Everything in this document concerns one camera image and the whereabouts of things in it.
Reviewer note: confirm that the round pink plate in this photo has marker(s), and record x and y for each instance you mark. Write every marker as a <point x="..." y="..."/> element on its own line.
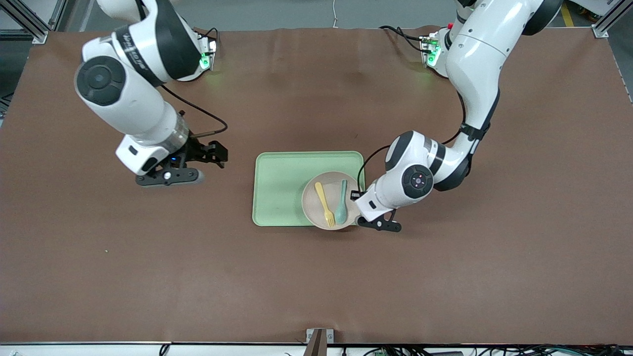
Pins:
<point x="309" y="202"/>

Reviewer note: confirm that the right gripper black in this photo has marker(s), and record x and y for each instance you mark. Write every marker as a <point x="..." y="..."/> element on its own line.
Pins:
<point x="197" y="150"/>

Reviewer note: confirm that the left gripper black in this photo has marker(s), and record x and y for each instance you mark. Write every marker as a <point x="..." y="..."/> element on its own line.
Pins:
<point x="355" y="195"/>

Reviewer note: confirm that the aluminium frame post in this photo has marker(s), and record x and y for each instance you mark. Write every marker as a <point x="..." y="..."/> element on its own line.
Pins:
<point x="606" y="20"/>
<point x="24" y="20"/>

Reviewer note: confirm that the metal table edge bracket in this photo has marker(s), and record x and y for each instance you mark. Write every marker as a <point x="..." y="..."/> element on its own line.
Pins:
<point x="319" y="341"/>

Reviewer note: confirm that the yellow plastic fork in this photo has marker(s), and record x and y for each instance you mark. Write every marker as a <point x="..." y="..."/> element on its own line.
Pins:
<point x="324" y="200"/>

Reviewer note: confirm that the light green rectangular tray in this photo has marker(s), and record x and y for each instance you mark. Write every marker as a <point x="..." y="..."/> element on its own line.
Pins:
<point x="279" y="190"/>

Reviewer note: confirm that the brown table cover mat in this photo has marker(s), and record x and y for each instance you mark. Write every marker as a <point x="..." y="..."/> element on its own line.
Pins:
<point x="148" y="296"/>

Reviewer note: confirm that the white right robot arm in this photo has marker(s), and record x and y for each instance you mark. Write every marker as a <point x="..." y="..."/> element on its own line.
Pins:
<point x="133" y="99"/>

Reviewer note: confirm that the teal plastic spoon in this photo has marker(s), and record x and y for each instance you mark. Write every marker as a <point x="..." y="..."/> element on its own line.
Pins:
<point x="341" y="210"/>

